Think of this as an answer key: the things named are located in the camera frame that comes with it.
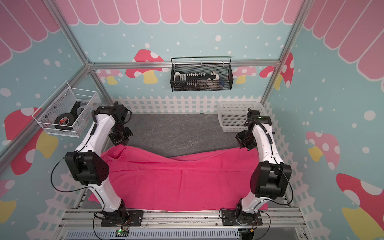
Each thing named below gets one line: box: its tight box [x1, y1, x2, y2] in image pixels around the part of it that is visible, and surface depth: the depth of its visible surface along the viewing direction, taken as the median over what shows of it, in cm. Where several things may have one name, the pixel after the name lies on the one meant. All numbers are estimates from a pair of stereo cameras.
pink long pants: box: [89, 145, 268, 211], surface depth 86 cm
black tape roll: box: [54, 113, 75, 132], surface depth 70 cm
